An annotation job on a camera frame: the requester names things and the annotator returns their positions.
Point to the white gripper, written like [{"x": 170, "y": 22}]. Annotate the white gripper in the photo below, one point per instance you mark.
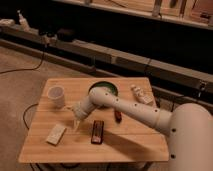
[{"x": 80, "y": 114}]

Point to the white sponge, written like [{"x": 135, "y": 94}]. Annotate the white sponge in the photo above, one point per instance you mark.
[{"x": 56, "y": 134}]

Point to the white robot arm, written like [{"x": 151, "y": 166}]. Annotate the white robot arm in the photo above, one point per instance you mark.
[{"x": 189, "y": 127}]

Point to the dark brown rectangular box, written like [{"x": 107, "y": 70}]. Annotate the dark brown rectangular box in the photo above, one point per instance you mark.
[{"x": 97, "y": 132}]

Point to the small wooden table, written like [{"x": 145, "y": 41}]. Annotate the small wooden table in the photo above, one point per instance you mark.
[{"x": 127, "y": 141}]

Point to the small red brown object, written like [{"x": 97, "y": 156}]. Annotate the small red brown object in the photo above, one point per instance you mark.
[{"x": 118, "y": 116}]

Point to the green bowl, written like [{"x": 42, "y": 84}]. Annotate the green bowl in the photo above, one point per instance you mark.
[{"x": 107, "y": 88}]

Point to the black device on ledge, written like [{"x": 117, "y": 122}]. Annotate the black device on ledge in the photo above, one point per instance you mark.
[{"x": 66, "y": 35}]

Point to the long wooden ledge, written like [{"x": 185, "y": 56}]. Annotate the long wooden ledge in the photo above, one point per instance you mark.
[{"x": 164, "y": 71}]

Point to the white spray bottle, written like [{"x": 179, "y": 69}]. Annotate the white spray bottle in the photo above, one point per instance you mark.
[{"x": 23, "y": 22}]

